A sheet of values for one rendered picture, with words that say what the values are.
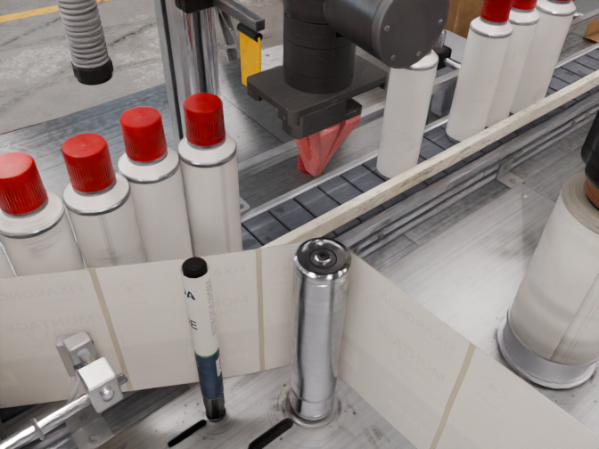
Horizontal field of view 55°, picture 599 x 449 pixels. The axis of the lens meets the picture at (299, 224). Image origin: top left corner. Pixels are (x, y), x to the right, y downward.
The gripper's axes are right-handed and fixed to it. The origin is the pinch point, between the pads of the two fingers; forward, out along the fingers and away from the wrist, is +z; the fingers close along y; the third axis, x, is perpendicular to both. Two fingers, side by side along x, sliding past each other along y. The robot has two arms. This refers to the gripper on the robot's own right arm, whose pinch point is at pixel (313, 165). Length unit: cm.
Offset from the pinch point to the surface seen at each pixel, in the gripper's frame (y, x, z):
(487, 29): 31.5, 5.9, -2.6
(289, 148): 4.5, 9.4, 5.5
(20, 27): 39, 287, 104
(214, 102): -7.2, 4.5, -6.9
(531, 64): 43.4, 5.2, 5.3
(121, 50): 70, 232, 103
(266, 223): 0.4, 8.1, 13.6
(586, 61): 69, 9, 14
